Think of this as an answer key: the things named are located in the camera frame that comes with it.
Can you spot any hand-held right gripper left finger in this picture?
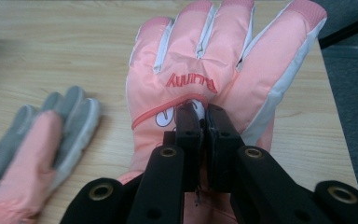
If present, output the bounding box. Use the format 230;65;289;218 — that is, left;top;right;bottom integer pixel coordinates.
163;102;205;192

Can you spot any pink ski glove grey palm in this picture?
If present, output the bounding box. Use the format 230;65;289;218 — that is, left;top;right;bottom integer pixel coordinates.
0;85;103;224

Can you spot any black tripod stand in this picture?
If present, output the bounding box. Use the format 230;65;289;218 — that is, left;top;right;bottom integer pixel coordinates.
317;0;358;50

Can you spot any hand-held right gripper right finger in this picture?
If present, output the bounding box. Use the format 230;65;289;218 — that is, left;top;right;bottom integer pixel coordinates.
205;103;245;192

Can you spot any pink ski glove cartoon print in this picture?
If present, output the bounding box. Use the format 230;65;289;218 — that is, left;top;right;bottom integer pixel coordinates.
117;0;328;224

